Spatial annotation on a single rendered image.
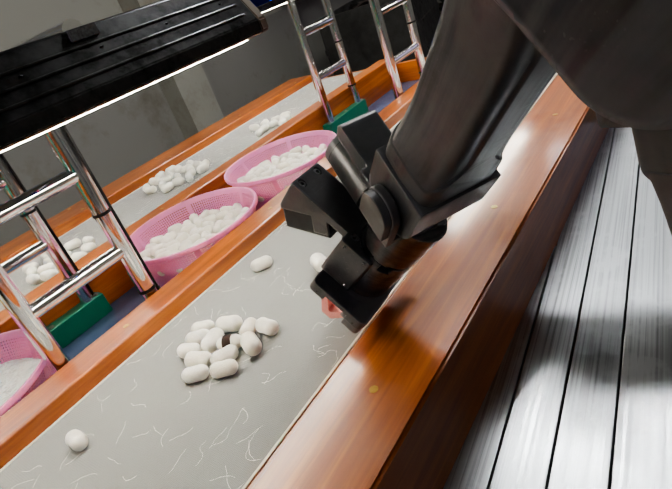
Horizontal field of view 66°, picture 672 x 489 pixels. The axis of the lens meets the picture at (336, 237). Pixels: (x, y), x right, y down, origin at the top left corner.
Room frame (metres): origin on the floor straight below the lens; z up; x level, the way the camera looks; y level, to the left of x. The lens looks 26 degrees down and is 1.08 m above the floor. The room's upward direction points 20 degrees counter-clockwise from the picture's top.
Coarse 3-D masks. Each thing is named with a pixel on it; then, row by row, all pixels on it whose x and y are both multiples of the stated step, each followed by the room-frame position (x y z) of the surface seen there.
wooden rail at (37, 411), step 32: (320, 160) 0.99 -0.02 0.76; (256, 224) 0.79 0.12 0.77; (224, 256) 0.72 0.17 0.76; (160, 288) 0.69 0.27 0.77; (192, 288) 0.67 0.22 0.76; (128, 320) 0.63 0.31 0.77; (160, 320) 0.62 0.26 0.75; (96, 352) 0.57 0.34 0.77; (128, 352) 0.58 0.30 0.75; (64, 384) 0.53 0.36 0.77; (96, 384) 0.54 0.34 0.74; (32, 416) 0.49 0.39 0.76; (0, 448) 0.46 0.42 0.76
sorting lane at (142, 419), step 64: (256, 256) 0.73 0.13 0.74; (192, 320) 0.61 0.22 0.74; (320, 320) 0.50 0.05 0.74; (128, 384) 0.52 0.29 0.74; (192, 384) 0.47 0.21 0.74; (256, 384) 0.43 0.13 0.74; (320, 384) 0.40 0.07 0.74; (64, 448) 0.45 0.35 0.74; (128, 448) 0.41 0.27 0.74; (192, 448) 0.38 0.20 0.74; (256, 448) 0.35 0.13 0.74
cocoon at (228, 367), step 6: (228, 360) 0.47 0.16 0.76; (234, 360) 0.47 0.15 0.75; (210, 366) 0.47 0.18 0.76; (216, 366) 0.46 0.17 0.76; (222, 366) 0.46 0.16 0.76; (228, 366) 0.46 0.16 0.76; (234, 366) 0.46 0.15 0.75; (210, 372) 0.46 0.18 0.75; (216, 372) 0.46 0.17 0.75; (222, 372) 0.46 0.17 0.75; (228, 372) 0.46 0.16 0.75; (234, 372) 0.46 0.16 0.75; (216, 378) 0.46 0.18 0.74
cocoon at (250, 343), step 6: (246, 336) 0.49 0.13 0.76; (252, 336) 0.49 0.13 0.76; (240, 342) 0.50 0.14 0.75; (246, 342) 0.48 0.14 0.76; (252, 342) 0.48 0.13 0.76; (258, 342) 0.48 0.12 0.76; (246, 348) 0.48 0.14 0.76; (252, 348) 0.48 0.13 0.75; (258, 348) 0.48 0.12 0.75; (252, 354) 0.48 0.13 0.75
